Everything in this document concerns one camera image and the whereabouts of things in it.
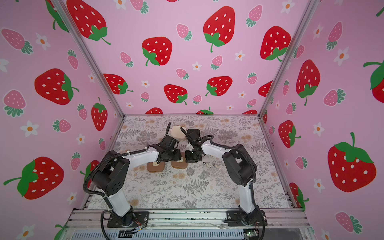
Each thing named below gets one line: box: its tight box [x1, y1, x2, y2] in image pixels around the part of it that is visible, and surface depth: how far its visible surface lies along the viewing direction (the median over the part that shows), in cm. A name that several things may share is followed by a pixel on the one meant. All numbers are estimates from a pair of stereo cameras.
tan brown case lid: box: [147, 161, 166, 172], surface depth 92 cm
